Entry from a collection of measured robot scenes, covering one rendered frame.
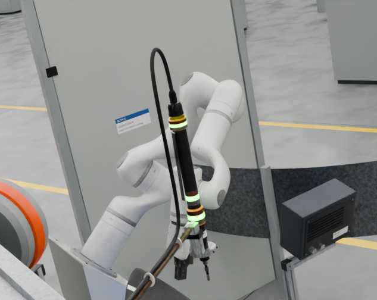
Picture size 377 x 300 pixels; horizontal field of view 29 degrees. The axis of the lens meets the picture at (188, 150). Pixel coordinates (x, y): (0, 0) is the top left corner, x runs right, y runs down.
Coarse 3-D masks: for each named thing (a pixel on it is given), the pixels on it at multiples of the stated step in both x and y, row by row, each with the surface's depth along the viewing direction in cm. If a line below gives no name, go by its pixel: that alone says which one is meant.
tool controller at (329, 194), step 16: (320, 192) 258; (336, 192) 257; (352, 192) 257; (288, 208) 250; (304, 208) 250; (320, 208) 250; (336, 208) 254; (352, 208) 260; (288, 224) 254; (304, 224) 247; (320, 224) 252; (336, 224) 258; (352, 224) 265; (288, 240) 257; (304, 240) 251; (320, 240) 257; (336, 240) 263; (304, 256) 255
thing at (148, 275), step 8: (152, 56) 164; (160, 56) 169; (152, 64) 164; (152, 72) 164; (168, 72) 171; (152, 80) 164; (168, 80) 172; (152, 88) 165; (160, 112) 166; (160, 120) 167; (160, 128) 168; (168, 152) 169; (168, 160) 170; (176, 192) 173; (176, 200) 173; (176, 208) 173; (176, 216) 174; (176, 224) 174; (176, 232) 172; (176, 240) 172; (168, 248) 168; (152, 272) 159; (144, 280) 156; (152, 280) 158; (136, 288) 153
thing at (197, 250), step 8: (192, 232) 180; (200, 232) 181; (192, 240) 183; (200, 240) 182; (192, 248) 184; (200, 248) 183; (208, 248) 186; (192, 256) 185; (200, 256) 184; (208, 256) 184
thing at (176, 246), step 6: (186, 234) 177; (174, 246) 171; (174, 252) 169; (168, 258) 166; (162, 264) 164; (156, 270) 161; (156, 276) 160; (150, 282) 158; (144, 288) 155; (138, 294) 153
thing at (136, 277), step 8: (136, 272) 189; (144, 272) 190; (128, 280) 183; (136, 280) 185; (160, 280) 190; (152, 288) 185; (160, 288) 187; (168, 288) 189; (128, 296) 178; (144, 296) 181; (152, 296) 182; (160, 296) 184; (168, 296) 185; (176, 296) 187; (184, 296) 189
